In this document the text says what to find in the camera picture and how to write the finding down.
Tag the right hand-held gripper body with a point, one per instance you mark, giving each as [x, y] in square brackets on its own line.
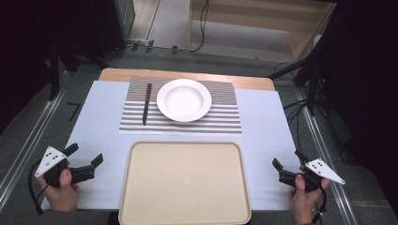
[322, 170]

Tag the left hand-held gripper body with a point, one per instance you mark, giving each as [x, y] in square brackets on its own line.
[50, 160]

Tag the person's right hand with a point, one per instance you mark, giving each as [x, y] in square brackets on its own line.
[302, 201]

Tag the person's left hand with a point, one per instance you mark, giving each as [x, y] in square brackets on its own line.
[61, 197]

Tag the white table cover sheet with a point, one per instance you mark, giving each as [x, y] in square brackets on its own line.
[100, 125]

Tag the striped placemat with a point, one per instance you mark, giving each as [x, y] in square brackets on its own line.
[225, 118]

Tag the black metal stand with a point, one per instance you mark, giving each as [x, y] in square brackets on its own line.
[313, 84]
[54, 72]

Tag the beige plastic tray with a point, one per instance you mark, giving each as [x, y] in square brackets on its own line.
[184, 184]

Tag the white round plate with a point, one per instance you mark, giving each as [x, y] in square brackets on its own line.
[184, 100]

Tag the light wooden shelf unit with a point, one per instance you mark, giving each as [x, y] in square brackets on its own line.
[300, 40]

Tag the dark cabinet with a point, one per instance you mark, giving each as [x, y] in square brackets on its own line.
[112, 25]

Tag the metal floor rail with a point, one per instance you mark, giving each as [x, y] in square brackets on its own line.
[31, 143]
[325, 156]

